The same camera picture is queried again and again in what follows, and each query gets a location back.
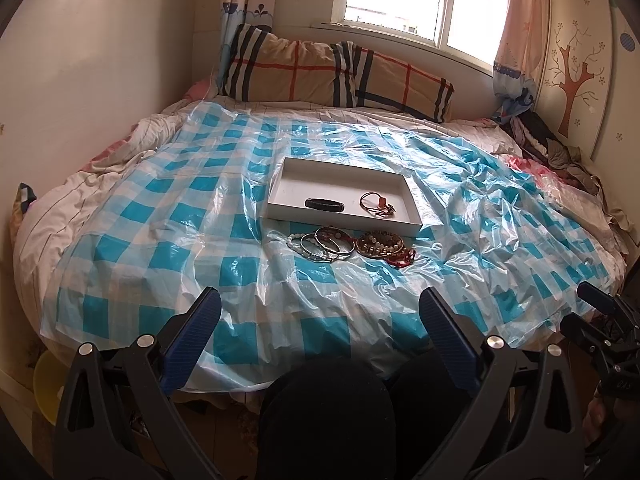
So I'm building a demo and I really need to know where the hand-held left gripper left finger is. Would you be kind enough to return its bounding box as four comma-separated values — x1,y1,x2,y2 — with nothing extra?
52,286,223,480

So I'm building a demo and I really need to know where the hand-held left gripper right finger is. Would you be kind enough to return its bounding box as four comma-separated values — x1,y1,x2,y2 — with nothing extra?
419,287,586,480

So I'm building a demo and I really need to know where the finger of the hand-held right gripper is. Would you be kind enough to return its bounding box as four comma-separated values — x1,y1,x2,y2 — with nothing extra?
576,281,640,333
559,312,626,376

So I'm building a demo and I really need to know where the thin red cord bracelet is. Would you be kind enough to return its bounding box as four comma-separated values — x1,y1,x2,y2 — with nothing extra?
384,247,417,268

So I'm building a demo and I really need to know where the amber bead bracelet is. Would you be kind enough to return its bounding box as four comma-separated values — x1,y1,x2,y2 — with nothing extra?
355,229,405,261

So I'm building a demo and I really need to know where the white bead bracelet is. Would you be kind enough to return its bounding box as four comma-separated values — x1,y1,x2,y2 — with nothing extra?
286,231,321,261

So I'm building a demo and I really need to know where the red cord pink bead bracelet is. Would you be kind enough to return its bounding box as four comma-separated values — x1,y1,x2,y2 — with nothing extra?
314,226,357,261

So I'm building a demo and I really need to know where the white cardboard tray box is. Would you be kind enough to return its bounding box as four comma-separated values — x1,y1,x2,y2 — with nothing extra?
259,156,425,237

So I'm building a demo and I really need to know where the person's right hand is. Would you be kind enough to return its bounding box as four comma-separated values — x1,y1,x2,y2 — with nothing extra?
584,394,613,456

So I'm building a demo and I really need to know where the blue checkered plastic sheet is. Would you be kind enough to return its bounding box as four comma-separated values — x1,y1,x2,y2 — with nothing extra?
42,100,626,393

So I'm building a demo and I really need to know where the pile of clothes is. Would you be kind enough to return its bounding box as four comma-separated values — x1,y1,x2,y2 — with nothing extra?
510,110,632,233

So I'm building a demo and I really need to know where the yellow plastic basin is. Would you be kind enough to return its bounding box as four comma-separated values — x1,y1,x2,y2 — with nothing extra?
32,350,67,423

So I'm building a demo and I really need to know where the small plaid cushion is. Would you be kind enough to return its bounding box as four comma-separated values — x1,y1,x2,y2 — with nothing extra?
12,182,39,235

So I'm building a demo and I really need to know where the white panel with tree decal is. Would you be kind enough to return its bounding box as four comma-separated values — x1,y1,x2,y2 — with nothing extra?
532,0,617,162

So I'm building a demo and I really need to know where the pink cloth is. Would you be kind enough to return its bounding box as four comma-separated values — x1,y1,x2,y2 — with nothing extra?
184,75,221,102

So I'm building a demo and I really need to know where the plaid pillow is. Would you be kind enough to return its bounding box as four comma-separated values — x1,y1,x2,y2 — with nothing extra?
332,40,455,123
220,24,353,107

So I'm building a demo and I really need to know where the window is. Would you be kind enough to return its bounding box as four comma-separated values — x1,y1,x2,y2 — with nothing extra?
344,0,512,70

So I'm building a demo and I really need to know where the red elastic orange bead bracelet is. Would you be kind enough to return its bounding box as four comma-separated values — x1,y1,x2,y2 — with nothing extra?
360,191,398,218

